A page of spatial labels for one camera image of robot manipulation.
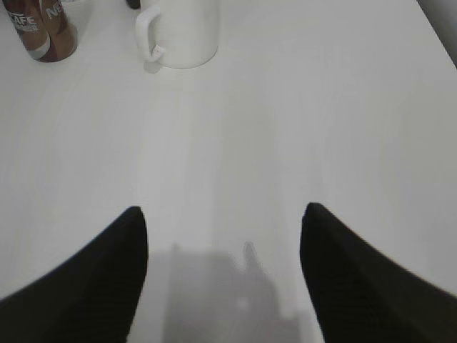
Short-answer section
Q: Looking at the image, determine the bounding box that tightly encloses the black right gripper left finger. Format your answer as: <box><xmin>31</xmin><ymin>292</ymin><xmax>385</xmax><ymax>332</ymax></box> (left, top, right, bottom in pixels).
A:
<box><xmin>1</xmin><ymin>207</ymin><xmax>148</xmax><ymax>342</ymax></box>

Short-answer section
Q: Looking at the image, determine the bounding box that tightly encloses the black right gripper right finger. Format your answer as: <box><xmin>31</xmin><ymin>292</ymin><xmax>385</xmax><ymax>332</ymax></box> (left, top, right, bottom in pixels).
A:
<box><xmin>301</xmin><ymin>202</ymin><xmax>456</xmax><ymax>342</ymax></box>

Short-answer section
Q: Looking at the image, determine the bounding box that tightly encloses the brown Nescafe coffee bottle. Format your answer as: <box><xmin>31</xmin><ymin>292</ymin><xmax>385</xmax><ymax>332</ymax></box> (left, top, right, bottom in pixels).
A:
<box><xmin>3</xmin><ymin>0</ymin><xmax>77</xmax><ymax>63</ymax></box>

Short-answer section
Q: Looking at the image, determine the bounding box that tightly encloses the white ceramic mug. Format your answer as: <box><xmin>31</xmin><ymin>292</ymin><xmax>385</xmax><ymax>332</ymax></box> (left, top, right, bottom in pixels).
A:
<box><xmin>135</xmin><ymin>0</ymin><xmax>221</xmax><ymax>69</ymax></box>

